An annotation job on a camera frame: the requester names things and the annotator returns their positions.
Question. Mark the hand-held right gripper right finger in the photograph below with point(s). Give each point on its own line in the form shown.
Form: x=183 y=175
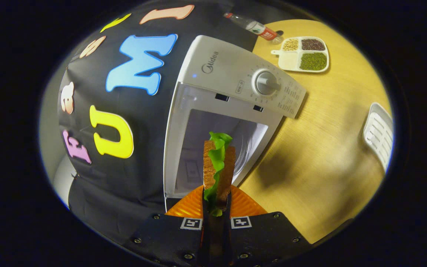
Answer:
x=224 y=241

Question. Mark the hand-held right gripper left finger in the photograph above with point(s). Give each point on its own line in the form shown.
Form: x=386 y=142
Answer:
x=207 y=241

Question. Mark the lettuce sandwich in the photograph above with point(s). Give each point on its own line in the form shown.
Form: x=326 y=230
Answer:
x=217 y=163

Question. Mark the white microwave oven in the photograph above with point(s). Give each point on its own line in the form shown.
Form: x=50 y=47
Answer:
x=228 y=70

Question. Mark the white rectangular tray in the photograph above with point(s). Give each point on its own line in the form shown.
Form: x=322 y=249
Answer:
x=378 y=133

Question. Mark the divided plate of beans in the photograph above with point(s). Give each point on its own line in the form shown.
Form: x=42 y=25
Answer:
x=302 y=55

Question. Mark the clear bottle with red label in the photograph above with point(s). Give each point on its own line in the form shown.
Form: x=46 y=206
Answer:
x=254 y=26

